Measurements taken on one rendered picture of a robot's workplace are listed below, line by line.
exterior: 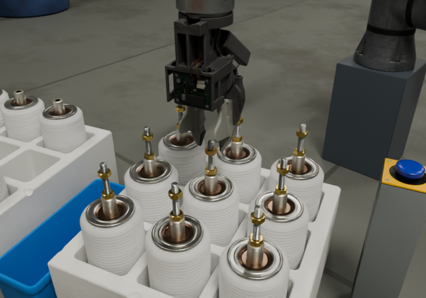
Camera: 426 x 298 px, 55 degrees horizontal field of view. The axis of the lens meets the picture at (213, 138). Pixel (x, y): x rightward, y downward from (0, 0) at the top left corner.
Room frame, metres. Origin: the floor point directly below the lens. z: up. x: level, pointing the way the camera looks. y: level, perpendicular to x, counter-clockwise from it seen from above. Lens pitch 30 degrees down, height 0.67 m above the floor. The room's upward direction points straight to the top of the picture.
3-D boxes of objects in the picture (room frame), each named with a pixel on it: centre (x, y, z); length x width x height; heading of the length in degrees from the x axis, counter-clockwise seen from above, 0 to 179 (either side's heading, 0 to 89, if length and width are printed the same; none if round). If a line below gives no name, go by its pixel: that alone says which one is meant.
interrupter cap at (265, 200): (0.50, -0.10, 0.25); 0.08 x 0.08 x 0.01
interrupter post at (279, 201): (0.50, -0.10, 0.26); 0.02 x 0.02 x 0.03
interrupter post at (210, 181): (0.55, 0.00, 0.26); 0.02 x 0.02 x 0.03
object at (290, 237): (0.50, -0.10, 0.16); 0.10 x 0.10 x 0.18
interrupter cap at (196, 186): (0.55, 0.00, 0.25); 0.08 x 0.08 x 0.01
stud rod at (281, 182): (0.50, -0.10, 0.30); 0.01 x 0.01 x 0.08
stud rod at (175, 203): (0.44, 0.05, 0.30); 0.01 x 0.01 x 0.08
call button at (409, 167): (0.50, -0.29, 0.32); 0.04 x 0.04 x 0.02
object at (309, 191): (0.61, -0.15, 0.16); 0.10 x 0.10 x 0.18
